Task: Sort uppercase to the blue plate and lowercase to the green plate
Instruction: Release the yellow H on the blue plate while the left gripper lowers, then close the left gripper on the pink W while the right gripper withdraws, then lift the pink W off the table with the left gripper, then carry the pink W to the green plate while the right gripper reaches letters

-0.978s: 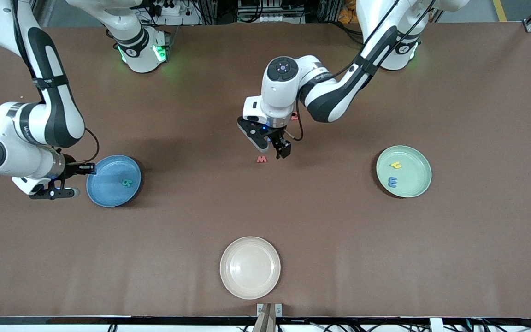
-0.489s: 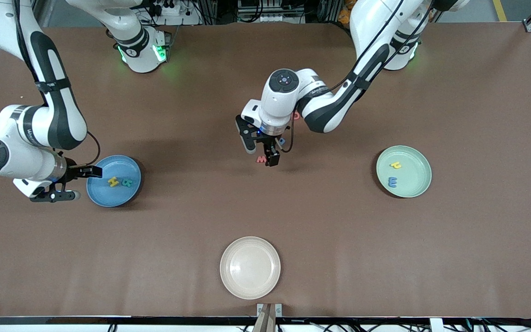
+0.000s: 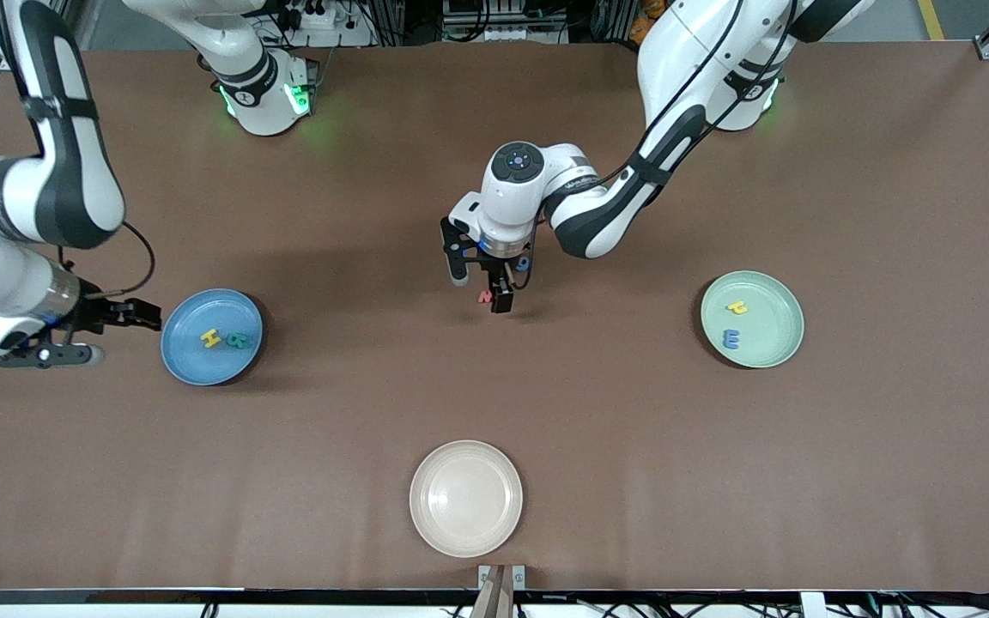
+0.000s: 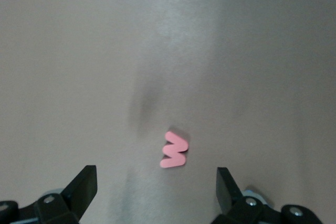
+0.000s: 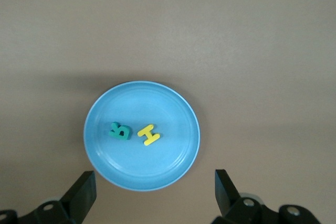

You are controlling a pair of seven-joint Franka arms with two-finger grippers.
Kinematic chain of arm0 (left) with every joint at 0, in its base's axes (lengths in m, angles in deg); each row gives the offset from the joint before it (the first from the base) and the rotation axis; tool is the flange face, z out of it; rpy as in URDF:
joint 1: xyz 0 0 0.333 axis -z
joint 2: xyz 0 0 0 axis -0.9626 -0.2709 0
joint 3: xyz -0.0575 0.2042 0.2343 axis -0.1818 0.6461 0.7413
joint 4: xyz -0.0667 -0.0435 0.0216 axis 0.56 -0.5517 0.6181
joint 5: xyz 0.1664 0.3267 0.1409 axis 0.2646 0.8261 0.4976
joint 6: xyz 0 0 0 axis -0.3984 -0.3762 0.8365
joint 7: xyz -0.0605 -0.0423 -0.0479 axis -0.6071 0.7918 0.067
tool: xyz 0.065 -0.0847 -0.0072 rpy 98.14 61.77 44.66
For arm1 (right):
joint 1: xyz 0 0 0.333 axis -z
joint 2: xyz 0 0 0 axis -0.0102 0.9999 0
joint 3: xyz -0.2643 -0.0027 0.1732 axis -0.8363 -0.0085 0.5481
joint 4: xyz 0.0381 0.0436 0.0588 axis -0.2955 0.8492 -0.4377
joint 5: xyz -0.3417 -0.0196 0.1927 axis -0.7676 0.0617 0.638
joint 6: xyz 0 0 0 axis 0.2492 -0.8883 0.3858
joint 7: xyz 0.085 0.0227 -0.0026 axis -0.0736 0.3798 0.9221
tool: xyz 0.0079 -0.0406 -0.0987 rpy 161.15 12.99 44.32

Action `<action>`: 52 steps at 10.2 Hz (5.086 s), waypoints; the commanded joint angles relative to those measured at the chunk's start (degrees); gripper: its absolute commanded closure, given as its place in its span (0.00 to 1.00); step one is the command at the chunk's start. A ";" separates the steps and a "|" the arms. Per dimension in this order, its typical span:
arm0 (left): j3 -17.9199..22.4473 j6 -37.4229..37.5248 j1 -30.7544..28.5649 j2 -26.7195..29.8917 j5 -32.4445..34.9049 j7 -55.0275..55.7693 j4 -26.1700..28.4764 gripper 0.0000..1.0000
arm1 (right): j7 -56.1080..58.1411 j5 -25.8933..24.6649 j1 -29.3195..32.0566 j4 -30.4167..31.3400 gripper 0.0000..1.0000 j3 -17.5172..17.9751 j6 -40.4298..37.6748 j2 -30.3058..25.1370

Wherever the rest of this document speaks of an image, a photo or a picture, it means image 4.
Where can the red foam letter w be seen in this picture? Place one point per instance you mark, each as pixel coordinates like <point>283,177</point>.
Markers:
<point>174,150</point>

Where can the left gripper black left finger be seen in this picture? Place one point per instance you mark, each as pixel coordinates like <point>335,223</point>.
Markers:
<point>81,192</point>

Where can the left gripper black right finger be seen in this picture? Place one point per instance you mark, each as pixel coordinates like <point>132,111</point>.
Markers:
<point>231,203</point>

